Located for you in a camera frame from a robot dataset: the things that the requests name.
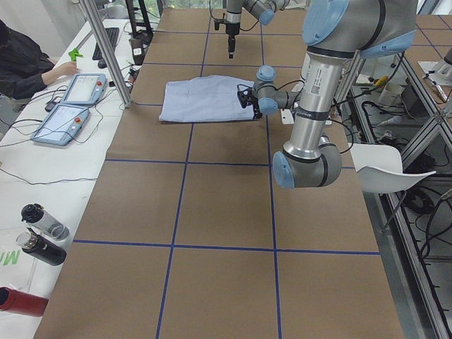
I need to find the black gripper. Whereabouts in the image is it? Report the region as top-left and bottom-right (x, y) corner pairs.
(225, 22), (240, 59)
(249, 98), (263, 119)

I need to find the blue striped button shirt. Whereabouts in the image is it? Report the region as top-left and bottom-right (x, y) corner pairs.
(159, 75), (254, 123)

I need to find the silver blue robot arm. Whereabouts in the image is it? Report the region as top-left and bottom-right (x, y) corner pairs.
(218, 0), (289, 59)
(252, 0), (417, 189)

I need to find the person in black clothes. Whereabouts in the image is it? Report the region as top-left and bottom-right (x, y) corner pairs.
(1, 23), (64, 100)

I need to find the person's hand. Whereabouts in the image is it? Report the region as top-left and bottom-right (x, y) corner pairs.
(53, 61), (79, 78)

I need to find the black keyboard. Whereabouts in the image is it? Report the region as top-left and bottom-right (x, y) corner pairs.
(92, 27), (121, 61)

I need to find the white plastic chair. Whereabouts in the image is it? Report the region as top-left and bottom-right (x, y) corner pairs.
(347, 142), (437, 232)

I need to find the upper blue teach pendant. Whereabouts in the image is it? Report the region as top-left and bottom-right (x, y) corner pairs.
(60, 73), (108, 106)

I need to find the blue teach pendant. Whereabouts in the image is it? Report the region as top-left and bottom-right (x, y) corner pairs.
(60, 73), (108, 106)
(30, 104), (90, 146)

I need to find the green plastic clamp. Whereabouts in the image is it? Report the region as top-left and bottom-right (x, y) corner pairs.
(68, 47), (83, 62)

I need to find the lower blue teach pendant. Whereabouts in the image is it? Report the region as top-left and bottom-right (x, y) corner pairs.
(30, 104), (90, 146)

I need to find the clear bottle black lid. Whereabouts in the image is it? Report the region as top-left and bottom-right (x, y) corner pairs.
(20, 203), (70, 241)

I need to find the red bottle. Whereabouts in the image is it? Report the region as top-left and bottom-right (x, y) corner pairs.
(1, 287), (49, 317)

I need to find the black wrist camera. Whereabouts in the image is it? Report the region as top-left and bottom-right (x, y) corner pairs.
(214, 18), (227, 30)
(237, 84), (253, 109)

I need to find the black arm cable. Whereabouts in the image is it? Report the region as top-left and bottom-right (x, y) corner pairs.
(237, 79), (356, 155)

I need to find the aluminium frame post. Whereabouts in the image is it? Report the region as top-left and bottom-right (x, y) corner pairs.
(80, 0), (132, 108)

